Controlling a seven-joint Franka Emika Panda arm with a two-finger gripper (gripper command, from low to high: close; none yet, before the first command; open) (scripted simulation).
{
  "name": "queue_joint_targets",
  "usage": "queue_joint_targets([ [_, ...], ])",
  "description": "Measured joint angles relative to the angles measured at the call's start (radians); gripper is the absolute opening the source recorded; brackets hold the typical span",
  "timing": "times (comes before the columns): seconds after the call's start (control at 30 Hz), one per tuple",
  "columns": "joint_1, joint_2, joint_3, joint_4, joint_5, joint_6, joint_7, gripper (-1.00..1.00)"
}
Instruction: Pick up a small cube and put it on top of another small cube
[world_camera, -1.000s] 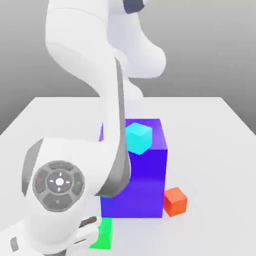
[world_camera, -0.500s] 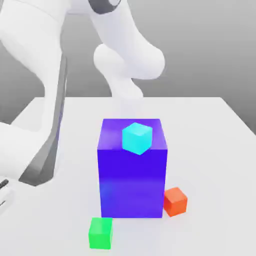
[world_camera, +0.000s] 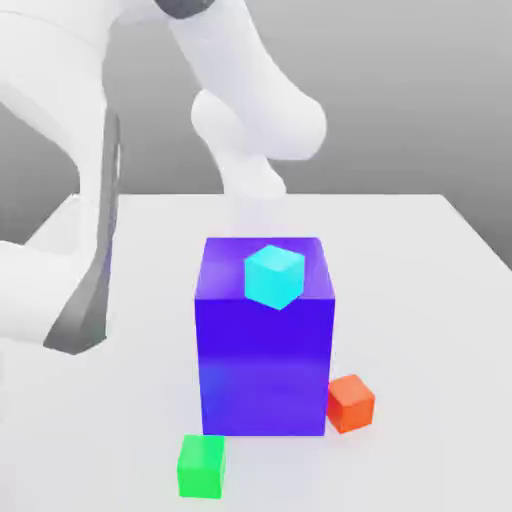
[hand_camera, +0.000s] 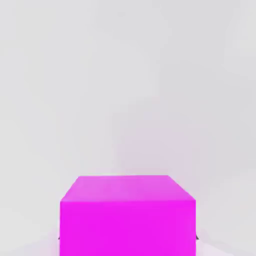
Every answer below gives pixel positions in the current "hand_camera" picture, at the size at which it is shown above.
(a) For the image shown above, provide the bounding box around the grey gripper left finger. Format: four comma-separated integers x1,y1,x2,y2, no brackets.
44,236,61,256

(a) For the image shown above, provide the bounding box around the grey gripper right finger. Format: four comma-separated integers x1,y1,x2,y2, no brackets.
195,233,213,256

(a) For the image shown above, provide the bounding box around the small magenta cube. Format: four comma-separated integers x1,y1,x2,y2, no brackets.
59,174,197,256

